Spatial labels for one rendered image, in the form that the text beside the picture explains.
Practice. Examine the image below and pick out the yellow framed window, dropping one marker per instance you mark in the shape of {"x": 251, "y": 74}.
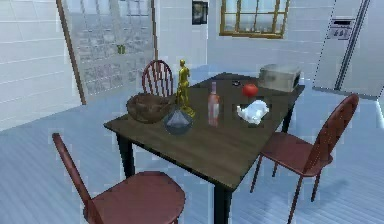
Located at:
{"x": 254, "y": 16}

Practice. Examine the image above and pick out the brown framed glass door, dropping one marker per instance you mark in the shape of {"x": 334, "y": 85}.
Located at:
{"x": 110, "y": 46}

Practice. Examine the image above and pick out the dark wooden dining table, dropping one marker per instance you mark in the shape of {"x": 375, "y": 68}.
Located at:
{"x": 213, "y": 151}

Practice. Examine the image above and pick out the grey metal toaster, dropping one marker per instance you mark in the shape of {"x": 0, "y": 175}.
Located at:
{"x": 280, "y": 78}

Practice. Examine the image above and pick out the red wooden chair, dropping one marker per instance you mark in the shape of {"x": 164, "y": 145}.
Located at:
{"x": 300, "y": 151}
{"x": 157, "y": 78}
{"x": 140, "y": 200}

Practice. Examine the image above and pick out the dark glass round vase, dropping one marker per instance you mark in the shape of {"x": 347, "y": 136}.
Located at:
{"x": 177, "y": 122}

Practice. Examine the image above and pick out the small black round object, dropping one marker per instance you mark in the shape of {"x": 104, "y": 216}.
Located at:
{"x": 236, "y": 82}

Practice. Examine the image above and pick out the white crumpled cloth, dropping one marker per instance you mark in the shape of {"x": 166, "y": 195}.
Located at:
{"x": 255, "y": 111}

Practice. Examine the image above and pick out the white fridge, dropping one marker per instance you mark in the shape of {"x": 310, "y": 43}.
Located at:
{"x": 360, "y": 50}

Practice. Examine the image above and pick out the gold human statuette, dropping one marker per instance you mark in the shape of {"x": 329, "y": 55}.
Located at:
{"x": 183, "y": 88}

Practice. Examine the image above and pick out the dark framed wall picture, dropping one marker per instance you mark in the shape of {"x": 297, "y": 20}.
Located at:
{"x": 199, "y": 12}

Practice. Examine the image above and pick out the pink glass bottle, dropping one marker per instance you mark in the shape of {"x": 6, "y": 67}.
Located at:
{"x": 213, "y": 106}

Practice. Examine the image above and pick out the brown wooden bowl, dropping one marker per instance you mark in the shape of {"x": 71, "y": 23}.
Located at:
{"x": 148, "y": 108}

